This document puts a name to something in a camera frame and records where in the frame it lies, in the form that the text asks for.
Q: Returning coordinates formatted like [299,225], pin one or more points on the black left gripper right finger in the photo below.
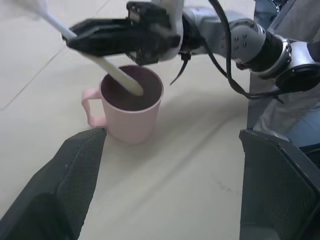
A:
[277,190]

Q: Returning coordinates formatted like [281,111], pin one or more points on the pink plastic mug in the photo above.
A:
[130,122]

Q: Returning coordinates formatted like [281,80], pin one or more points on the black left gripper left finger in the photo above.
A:
[62,180]

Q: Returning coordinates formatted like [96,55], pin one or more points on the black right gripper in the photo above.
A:
[152,32]

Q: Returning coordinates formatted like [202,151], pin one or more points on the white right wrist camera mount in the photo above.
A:
[178,25]

